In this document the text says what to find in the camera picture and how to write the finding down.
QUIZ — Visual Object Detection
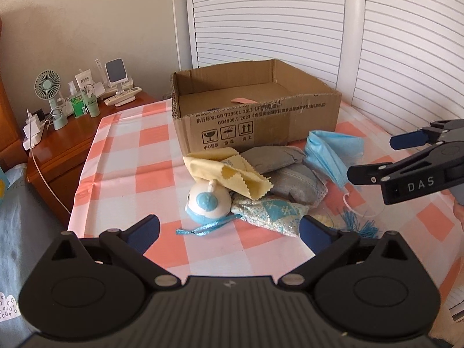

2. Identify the cream ring blue tassel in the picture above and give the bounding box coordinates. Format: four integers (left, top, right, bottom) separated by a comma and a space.
313, 207, 382, 239

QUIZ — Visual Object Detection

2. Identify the blue surgical face mask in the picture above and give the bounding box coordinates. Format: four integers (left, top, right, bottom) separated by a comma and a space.
303, 130, 385, 219

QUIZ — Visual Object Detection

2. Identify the blue patterned sachet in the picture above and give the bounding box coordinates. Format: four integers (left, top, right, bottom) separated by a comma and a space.
231, 195, 309, 237

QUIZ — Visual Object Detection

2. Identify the grey mesh fabric pouch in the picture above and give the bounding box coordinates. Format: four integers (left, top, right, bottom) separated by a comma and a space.
267, 164, 328, 208

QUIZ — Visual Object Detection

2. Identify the blue white plush toy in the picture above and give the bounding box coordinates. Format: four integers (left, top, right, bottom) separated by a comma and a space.
175, 179, 241, 236

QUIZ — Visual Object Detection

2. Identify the yellow cleaning cloth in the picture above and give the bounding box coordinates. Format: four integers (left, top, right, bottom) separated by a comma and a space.
183, 148, 274, 200

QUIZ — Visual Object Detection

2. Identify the pink checkered tablecloth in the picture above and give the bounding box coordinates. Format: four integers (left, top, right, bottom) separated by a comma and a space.
69, 101, 463, 296

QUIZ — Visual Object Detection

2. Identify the white louvered closet door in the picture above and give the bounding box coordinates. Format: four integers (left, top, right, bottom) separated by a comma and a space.
186, 0, 463, 134

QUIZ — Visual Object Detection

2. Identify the blue bed sheet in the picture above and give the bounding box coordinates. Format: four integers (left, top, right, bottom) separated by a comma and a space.
0, 164, 62, 347

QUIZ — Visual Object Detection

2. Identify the wooden nightstand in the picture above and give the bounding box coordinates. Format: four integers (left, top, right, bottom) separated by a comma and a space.
26, 92, 155, 227

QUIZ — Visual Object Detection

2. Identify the brown cardboard box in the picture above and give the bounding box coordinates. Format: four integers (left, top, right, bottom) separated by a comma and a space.
171, 60, 341, 155

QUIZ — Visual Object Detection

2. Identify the green sanitizer bottle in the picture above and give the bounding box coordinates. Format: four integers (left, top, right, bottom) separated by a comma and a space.
69, 92, 86, 119

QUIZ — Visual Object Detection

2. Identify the green tube bottle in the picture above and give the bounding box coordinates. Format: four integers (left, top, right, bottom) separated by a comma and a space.
82, 90, 100, 118

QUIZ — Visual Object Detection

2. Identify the white remote control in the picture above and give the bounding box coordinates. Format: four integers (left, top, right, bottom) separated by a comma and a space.
104, 86, 142, 107

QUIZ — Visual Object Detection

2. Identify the wooden bed headboard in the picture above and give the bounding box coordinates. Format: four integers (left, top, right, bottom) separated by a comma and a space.
0, 82, 28, 172

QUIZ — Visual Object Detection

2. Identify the white power strip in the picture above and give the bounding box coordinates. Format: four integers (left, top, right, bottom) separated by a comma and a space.
23, 110, 50, 151

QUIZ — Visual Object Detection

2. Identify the phone on white stand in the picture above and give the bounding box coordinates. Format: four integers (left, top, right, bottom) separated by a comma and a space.
105, 58, 129, 94

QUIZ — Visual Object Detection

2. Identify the white cream tube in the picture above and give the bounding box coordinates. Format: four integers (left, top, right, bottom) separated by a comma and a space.
75, 69, 94, 90

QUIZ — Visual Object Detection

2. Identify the green desk fan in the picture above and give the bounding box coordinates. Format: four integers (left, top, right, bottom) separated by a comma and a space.
34, 69, 68, 131

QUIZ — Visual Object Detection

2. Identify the white charging cable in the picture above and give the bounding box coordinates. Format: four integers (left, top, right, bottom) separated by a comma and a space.
27, 119, 73, 215

